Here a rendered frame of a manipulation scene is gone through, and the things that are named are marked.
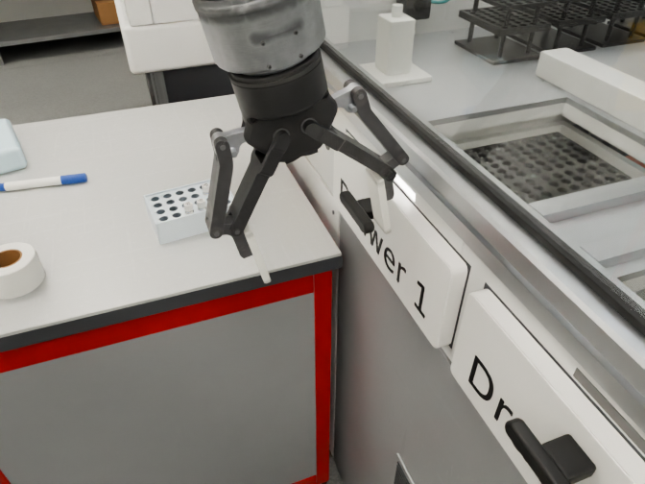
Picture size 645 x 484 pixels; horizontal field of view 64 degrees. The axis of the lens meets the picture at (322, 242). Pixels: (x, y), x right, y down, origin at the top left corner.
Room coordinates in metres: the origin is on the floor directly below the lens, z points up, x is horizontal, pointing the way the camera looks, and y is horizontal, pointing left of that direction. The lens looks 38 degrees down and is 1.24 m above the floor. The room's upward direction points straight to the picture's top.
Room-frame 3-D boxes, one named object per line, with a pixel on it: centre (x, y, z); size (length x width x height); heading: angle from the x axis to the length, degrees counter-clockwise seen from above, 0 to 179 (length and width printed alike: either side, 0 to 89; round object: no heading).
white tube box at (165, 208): (0.66, 0.20, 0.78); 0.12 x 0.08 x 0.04; 117
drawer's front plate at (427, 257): (0.48, -0.07, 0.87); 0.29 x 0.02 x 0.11; 20
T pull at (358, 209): (0.48, -0.05, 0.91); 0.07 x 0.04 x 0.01; 20
